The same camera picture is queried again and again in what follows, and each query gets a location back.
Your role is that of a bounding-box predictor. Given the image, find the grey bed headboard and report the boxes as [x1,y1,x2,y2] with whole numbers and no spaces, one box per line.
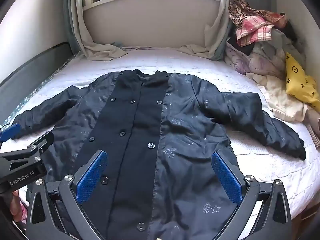
[0,41,75,125]

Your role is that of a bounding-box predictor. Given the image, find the black garment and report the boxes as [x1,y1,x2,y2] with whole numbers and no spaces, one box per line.
[227,21,298,56]

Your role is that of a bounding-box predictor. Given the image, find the dark navy printed coat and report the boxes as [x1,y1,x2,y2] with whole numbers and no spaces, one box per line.
[11,69,307,240]

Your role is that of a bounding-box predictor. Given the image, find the leopard print cloth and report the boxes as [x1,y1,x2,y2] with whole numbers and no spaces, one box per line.
[229,0,283,30]

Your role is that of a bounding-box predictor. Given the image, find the beige striped cloth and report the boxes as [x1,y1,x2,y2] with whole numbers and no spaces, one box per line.
[306,107,320,148]

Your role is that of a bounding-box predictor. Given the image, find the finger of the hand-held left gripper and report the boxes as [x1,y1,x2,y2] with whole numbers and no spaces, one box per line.
[0,123,22,143]
[26,131,55,155]

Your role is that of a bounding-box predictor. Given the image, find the yellow patterned pillow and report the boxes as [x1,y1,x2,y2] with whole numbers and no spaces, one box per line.
[285,52,320,111]

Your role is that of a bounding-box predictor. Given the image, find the teal curtain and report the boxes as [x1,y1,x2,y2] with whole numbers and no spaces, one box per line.
[214,22,232,62]
[62,0,78,53]

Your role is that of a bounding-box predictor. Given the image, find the cream fleece cloth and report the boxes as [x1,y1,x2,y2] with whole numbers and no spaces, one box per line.
[246,72,308,123]

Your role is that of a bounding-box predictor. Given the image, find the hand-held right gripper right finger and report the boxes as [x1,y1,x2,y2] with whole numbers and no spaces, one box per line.
[211,151,292,240]

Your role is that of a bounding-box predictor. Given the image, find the beige curtain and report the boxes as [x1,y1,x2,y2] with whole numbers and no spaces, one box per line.
[179,0,233,61]
[72,0,129,62]

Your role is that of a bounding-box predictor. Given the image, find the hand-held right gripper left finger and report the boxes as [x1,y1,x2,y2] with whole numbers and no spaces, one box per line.
[25,150,108,240]

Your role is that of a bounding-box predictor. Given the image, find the white quilted mattress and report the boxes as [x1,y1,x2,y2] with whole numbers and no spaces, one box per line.
[0,46,320,233]

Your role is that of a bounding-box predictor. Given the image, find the pink plaid garment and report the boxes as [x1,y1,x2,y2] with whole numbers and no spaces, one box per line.
[236,11,288,47]

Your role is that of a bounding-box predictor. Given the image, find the grey garment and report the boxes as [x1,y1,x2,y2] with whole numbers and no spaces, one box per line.
[252,27,307,80]

